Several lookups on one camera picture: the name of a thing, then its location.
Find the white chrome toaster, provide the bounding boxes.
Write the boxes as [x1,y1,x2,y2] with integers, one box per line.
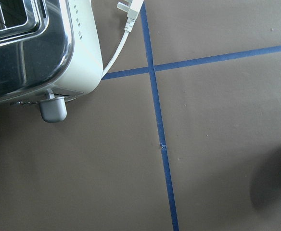
[0,0,103,123]

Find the white toaster power cable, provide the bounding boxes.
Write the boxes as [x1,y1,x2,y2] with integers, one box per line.
[101,0,146,78]

